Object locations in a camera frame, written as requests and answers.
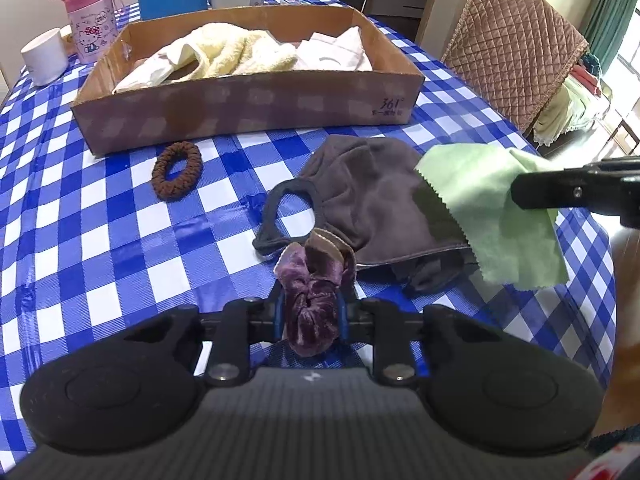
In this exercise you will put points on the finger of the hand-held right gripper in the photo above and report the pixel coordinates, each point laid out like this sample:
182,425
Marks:
617,161
565,189

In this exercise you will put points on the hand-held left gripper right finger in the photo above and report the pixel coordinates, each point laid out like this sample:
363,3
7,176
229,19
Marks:
344,319

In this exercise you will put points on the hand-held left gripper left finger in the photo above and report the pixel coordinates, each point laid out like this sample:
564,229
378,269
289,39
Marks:
279,312

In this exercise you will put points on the purple velvet scrunchie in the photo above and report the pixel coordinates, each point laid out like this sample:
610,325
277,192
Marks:
312,305

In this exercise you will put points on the light green cloth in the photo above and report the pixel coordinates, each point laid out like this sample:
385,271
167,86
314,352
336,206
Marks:
495,215

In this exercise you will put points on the cardboard box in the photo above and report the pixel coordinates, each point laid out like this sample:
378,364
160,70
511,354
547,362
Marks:
260,105

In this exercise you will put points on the pile of clothes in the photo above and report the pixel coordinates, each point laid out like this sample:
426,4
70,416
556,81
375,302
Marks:
570,105

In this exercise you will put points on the dark grey face mask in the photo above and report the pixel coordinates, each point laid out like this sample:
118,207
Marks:
380,200

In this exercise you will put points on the brown quilted chair cover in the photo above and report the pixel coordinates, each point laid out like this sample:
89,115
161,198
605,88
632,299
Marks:
515,45

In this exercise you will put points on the teal curtain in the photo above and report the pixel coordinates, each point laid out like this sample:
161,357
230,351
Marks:
607,5

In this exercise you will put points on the blue white checked tablecloth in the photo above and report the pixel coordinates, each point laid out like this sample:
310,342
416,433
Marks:
100,240

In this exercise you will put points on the yellow towel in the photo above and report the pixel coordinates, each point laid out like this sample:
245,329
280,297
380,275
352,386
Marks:
235,52

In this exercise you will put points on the white face mask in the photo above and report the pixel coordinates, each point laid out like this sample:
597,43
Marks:
332,52

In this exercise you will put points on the red white patterned cloth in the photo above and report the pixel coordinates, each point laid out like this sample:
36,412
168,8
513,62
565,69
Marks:
615,462

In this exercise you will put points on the pink cartoon cup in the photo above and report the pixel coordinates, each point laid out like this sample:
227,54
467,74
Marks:
92,25

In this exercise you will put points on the tan box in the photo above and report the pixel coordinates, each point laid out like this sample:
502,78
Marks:
66,40

